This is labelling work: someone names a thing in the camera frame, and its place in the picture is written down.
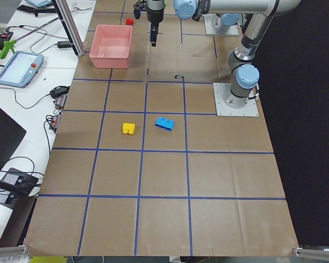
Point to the green handled grabber tool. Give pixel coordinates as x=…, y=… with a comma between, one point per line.
x=7, y=46

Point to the yellow toy block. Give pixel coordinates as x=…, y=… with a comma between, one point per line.
x=128, y=128

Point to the black monitor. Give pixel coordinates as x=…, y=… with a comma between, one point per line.
x=11, y=135

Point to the aluminium frame post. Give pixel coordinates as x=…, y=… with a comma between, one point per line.
x=65, y=16

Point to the pink plastic box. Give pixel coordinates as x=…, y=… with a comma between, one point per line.
x=111, y=46

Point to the robot teach pendant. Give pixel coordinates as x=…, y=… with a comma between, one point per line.
x=21, y=69

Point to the blue toy block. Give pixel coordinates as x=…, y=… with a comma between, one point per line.
x=165, y=123

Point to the usb hub with cables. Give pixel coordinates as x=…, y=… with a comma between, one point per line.
x=59, y=95

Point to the red toy block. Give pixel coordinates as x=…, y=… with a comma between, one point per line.
x=129, y=21

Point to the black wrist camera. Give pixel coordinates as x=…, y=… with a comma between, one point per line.
x=138, y=7

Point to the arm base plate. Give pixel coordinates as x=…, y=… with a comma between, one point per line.
x=228, y=105
x=211, y=31

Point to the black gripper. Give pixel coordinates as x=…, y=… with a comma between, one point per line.
x=155, y=15

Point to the black power adapter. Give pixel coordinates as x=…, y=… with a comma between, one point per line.
x=63, y=44

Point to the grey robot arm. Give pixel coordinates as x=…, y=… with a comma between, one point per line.
x=245, y=76
x=225, y=21

